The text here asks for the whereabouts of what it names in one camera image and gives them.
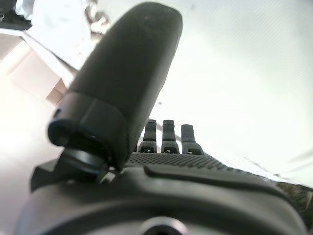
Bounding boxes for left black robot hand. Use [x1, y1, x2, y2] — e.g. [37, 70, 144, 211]
[14, 1, 309, 235]

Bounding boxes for white garment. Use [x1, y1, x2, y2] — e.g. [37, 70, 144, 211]
[31, 0, 98, 62]

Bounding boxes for grey streaked rug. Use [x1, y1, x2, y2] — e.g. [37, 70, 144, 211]
[276, 181, 313, 218]

